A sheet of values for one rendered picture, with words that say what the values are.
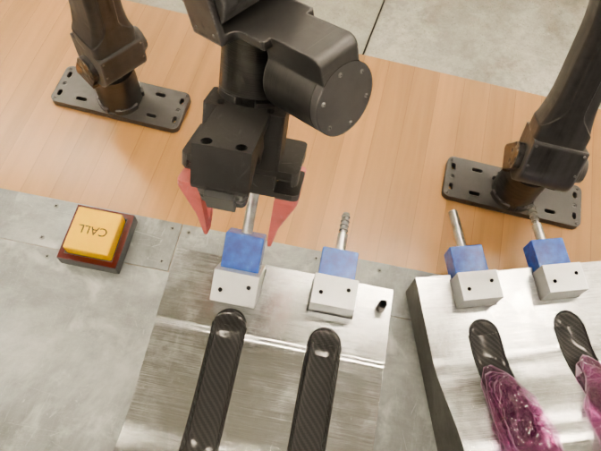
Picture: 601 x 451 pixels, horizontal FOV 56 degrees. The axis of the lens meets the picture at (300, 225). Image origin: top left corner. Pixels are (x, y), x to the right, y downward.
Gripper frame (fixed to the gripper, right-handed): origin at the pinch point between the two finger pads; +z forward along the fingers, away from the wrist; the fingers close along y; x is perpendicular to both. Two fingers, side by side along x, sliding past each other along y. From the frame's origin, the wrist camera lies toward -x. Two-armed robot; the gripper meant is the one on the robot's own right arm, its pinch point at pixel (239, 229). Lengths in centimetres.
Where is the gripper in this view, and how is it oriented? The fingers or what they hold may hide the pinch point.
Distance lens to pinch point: 55.9
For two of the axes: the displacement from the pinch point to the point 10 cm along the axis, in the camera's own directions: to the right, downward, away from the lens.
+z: -1.4, 8.1, 5.7
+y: 9.8, 1.9, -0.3
